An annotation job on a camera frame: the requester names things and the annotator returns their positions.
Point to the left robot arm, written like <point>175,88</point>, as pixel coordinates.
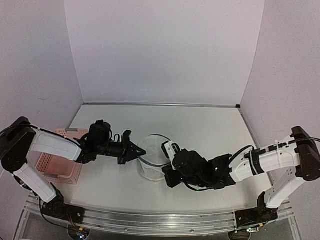
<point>17,140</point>

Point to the aluminium front rail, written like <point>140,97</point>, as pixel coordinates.
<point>160,224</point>

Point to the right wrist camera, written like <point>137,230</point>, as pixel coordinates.
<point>170,150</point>

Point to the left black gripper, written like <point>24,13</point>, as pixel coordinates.
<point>129,153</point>

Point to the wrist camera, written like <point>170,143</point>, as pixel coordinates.
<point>126,137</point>
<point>170,150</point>

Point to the pink perforated plastic basket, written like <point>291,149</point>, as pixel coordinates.
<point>56,169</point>

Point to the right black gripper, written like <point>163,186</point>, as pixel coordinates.
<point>173,182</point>

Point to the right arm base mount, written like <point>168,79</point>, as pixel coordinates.
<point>257,212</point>

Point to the white mesh laundry bag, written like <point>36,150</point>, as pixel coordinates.
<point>150,165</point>

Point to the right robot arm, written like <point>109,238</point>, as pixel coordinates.
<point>297,153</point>

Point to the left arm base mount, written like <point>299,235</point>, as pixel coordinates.
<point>58,209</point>

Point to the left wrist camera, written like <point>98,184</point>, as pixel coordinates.
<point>126,137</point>

